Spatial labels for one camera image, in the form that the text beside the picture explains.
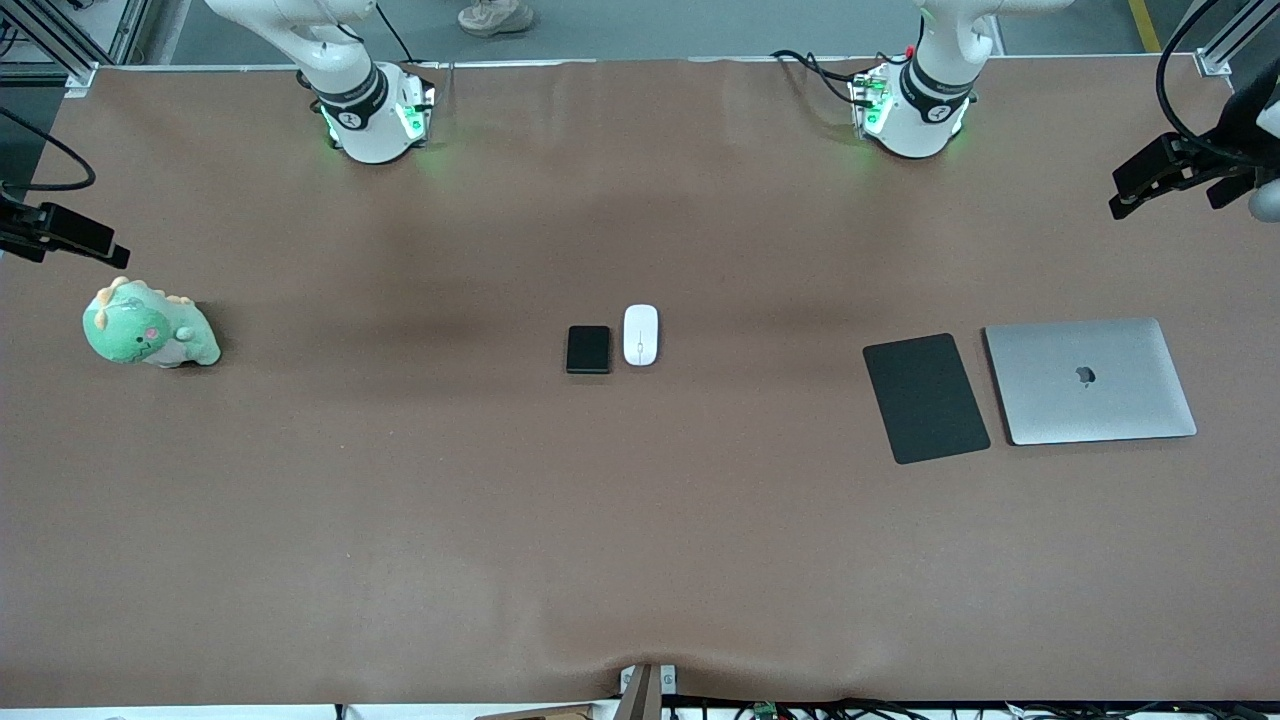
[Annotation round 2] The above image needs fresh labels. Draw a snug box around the black phone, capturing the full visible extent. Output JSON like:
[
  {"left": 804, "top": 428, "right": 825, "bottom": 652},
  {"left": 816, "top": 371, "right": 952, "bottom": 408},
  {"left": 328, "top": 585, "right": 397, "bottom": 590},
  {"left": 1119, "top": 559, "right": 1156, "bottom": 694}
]
[{"left": 566, "top": 325, "right": 612, "bottom": 376}]

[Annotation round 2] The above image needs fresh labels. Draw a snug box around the white computer mouse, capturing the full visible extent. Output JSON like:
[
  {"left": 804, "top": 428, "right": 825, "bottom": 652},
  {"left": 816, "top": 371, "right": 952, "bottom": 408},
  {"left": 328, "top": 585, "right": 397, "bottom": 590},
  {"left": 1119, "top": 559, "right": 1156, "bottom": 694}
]
[{"left": 623, "top": 304, "right": 660, "bottom": 367}]

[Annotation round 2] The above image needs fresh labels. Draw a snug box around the black mouse pad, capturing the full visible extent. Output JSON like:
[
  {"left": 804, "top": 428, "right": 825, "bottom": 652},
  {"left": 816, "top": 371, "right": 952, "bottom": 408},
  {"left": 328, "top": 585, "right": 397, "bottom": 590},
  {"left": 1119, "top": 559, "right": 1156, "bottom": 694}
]
[{"left": 862, "top": 332, "right": 992, "bottom": 466}]

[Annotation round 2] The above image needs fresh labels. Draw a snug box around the green dinosaur plush toy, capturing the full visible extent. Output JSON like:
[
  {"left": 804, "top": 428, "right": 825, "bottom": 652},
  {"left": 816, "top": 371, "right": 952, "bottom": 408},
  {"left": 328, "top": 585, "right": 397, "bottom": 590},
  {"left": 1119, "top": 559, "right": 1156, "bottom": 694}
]
[{"left": 83, "top": 277, "right": 222, "bottom": 369}]

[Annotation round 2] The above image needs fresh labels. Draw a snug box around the silver laptop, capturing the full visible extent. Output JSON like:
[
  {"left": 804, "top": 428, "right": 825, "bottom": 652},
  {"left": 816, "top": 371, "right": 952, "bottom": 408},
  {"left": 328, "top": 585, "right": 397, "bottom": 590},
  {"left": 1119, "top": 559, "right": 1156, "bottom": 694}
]
[{"left": 983, "top": 317, "right": 1198, "bottom": 447}]

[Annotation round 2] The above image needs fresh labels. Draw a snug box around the beige shoe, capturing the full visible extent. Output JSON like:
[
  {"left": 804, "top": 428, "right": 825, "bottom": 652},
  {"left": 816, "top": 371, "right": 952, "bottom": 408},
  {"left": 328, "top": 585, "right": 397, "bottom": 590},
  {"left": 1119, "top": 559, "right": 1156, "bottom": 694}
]
[{"left": 458, "top": 0, "right": 534, "bottom": 39}]

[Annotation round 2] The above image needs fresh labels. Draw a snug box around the brown table cover sheet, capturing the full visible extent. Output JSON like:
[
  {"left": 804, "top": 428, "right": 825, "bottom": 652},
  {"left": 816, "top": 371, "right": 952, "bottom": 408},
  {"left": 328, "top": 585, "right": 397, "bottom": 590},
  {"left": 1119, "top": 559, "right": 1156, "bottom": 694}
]
[{"left": 0, "top": 55, "right": 1280, "bottom": 706}]

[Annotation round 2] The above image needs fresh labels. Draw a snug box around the brown cardboard piece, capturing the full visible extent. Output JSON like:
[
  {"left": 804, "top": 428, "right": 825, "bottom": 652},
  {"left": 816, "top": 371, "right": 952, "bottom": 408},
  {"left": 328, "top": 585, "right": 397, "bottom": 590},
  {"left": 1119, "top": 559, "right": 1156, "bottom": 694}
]
[{"left": 475, "top": 703, "right": 621, "bottom": 720}]

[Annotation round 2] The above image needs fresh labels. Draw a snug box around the aluminium frame post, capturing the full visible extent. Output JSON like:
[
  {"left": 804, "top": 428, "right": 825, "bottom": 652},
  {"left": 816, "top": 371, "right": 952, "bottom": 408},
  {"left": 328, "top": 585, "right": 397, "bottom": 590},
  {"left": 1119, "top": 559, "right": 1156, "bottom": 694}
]
[
  {"left": 1195, "top": 0, "right": 1280, "bottom": 77},
  {"left": 0, "top": 0, "right": 151, "bottom": 96}
]

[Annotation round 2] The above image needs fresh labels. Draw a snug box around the black left arm base cable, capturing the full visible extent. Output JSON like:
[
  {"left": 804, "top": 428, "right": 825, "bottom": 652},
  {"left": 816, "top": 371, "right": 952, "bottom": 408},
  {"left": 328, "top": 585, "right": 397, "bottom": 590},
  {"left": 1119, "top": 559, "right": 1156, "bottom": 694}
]
[{"left": 770, "top": 48, "right": 873, "bottom": 111}]

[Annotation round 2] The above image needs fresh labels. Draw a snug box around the black arm base cable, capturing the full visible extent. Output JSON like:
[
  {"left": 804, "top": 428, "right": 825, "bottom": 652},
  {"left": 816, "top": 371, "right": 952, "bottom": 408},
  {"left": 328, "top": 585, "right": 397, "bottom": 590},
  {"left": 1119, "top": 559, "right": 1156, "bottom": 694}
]
[
  {"left": 770, "top": 48, "right": 873, "bottom": 111},
  {"left": 374, "top": 0, "right": 417, "bottom": 67}
]

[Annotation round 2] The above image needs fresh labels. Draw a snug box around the black right arm base cable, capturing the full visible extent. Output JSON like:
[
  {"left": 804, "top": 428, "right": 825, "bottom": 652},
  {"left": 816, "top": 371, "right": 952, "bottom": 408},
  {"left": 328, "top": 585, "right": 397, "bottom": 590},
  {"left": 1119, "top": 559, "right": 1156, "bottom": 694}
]
[{"left": 374, "top": 0, "right": 417, "bottom": 67}]

